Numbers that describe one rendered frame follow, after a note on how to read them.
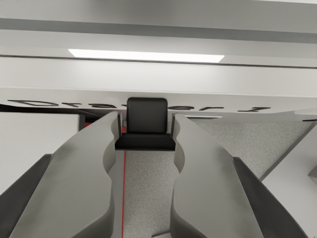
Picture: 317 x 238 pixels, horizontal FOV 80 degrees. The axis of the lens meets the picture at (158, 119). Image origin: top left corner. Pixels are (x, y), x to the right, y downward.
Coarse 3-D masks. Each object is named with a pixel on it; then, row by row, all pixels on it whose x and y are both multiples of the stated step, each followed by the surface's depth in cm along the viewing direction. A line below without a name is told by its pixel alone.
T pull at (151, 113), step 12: (132, 108) 13; (144, 108) 13; (156, 108) 13; (132, 120) 13; (144, 120) 13; (156, 120) 13; (132, 132) 13; (144, 132) 13; (156, 132) 13; (120, 144) 12; (132, 144) 12; (144, 144) 12; (156, 144) 12; (168, 144) 12
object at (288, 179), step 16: (304, 144) 104; (288, 160) 103; (304, 160) 103; (272, 176) 102; (288, 176) 102; (304, 176) 102; (272, 192) 102; (288, 192) 102; (304, 192) 102; (288, 208) 102; (304, 208) 102; (304, 224) 102
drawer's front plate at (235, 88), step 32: (0, 64) 11; (32, 64) 11; (64, 64) 11; (96, 64) 11; (128, 64) 11; (160, 64) 11; (192, 64) 11; (0, 96) 14; (32, 96) 14; (64, 96) 13; (96, 96) 13; (128, 96) 13; (160, 96) 12; (192, 96) 12; (224, 96) 12; (256, 96) 12; (288, 96) 12
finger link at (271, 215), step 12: (240, 168) 8; (240, 180) 7; (252, 180) 7; (252, 192) 7; (264, 192) 7; (252, 204) 6; (264, 204) 6; (276, 204) 6; (264, 216) 6; (276, 216) 6; (288, 216) 6; (264, 228) 6; (276, 228) 6; (288, 228) 6; (300, 228) 6
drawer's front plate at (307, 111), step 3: (312, 108) 20; (315, 108) 19; (294, 111) 22; (297, 111) 22; (300, 111) 21; (303, 111) 21; (306, 111) 21; (309, 111) 20; (312, 111) 20; (315, 111) 20; (306, 114) 23; (309, 114) 23; (312, 114) 23; (315, 114) 22
